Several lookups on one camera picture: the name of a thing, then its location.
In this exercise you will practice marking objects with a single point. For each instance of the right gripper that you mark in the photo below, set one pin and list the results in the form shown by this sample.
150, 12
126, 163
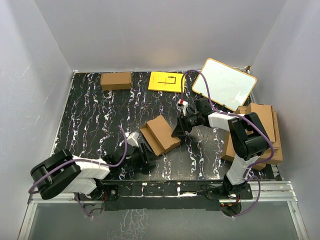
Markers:
182, 126

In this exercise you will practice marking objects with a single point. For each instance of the yellow book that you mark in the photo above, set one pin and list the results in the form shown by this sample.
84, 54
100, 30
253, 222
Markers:
166, 82

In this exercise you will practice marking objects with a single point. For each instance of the folded brown cardboard box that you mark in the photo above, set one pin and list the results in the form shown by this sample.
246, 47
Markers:
116, 81

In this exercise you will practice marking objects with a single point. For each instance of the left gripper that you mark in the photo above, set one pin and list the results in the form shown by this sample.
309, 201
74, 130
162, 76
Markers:
150, 156

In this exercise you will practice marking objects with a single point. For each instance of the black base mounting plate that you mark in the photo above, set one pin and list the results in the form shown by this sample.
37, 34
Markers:
210, 195

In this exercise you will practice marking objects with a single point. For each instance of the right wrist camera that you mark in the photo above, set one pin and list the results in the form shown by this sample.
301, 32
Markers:
182, 106

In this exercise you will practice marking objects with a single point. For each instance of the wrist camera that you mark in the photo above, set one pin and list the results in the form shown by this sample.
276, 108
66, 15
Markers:
182, 106
132, 139

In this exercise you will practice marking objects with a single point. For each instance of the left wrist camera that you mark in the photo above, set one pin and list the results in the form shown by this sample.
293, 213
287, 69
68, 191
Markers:
132, 139

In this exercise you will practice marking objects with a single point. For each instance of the aluminium frame rail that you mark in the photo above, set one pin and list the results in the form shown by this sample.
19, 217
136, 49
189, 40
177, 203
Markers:
271, 191

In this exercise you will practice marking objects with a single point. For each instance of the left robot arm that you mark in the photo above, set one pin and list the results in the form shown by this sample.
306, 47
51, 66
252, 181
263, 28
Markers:
64, 172

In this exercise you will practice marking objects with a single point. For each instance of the stack of flat cardboard boxes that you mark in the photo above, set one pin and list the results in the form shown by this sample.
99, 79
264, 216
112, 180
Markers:
268, 118

